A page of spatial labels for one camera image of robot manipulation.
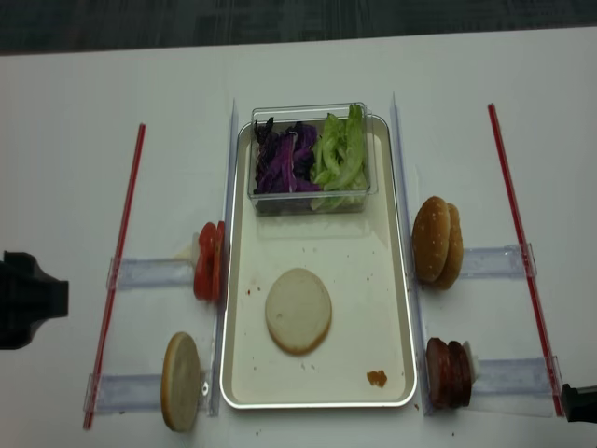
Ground orange food scrap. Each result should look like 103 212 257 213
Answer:
367 370 387 388

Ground white pusher block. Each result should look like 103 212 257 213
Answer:
189 232 201 266
463 341 479 384

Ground white pusher block right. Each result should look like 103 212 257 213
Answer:
463 341 479 384

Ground red rail strip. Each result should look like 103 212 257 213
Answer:
83 123 146 431
487 104 564 417

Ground upper left clear holder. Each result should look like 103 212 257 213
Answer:
106 258 194 290

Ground rear brown meat patty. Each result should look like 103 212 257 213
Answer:
459 345 472 407

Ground right red rail strip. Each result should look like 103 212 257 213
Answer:
487 104 564 417

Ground white pusher block left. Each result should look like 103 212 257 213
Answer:
189 232 201 266

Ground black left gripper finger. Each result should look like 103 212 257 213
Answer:
1 251 69 350

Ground rear sesame top bun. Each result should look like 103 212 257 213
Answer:
435 203 464 290

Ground upper right clear holder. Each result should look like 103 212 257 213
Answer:
459 245 537 279

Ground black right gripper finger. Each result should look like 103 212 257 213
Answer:
561 384 597 424

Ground clear plastic salad box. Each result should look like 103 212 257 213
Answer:
247 102 377 215

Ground green lettuce leaves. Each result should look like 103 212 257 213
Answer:
311 104 368 212

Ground bun slice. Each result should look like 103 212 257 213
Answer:
265 268 332 356
160 331 201 432

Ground lower left clear holder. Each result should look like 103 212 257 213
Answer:
83 371 210 414

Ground inner red tomato slice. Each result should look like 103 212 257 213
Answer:
212 221 225 301

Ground left red rail strip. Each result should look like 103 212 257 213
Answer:
83 123 146 431

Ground lower right clear holder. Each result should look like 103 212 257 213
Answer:
472 357 552 396

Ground middle brown meat patty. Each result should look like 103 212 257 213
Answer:
448 341 462 408

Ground purple cabbage leaves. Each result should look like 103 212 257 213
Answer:
254 118 320 195

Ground clear holder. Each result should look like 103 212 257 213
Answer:
459 245 537 279
106 258 194 290
472 357 552 396
83 371 210 414

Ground cream rectangular metal tray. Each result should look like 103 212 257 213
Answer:
220 117 417 410

